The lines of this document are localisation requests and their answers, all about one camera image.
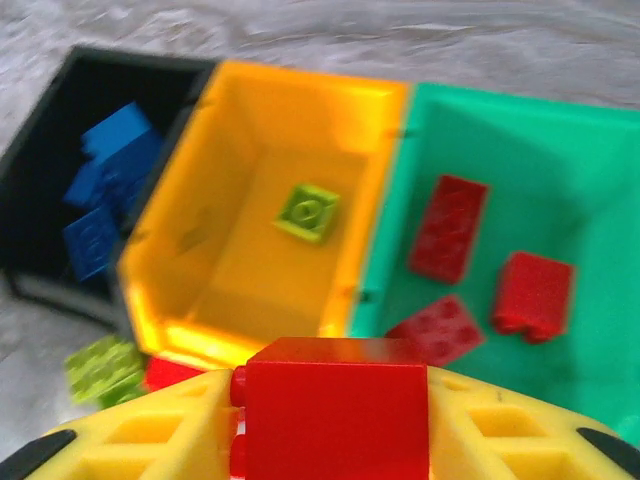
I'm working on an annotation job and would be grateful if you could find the blue lego brick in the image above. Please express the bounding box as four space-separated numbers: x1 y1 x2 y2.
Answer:
79 102 166 166
62 204 126 284
62 159 151 211

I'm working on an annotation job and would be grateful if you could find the green plastic bin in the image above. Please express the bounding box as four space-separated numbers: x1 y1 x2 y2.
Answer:
347 82 640 451

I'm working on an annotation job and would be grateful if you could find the lime green lego brick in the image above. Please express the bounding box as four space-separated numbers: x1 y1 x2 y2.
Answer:
63 333 149 406

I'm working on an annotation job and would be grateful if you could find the black plastic bin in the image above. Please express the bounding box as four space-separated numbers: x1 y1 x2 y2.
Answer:
0 44 221 331

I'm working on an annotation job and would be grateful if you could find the small flat lime lego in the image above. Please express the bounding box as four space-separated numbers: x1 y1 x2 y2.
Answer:
272 182 342 246

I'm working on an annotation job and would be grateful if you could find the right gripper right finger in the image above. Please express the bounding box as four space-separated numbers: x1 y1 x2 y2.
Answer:
427 367 640 480

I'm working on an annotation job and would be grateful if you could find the red lego brick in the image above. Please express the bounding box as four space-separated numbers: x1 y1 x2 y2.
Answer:
384 293 486 369
407 173 490 286
229 336 431 480
142 354 211 396
489 249 576 346

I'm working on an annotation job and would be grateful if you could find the yellow plastic bin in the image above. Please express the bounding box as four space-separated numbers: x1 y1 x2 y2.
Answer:
117 59 411 371

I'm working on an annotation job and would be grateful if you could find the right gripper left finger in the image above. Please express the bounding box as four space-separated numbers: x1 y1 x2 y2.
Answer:
0 368 247 480

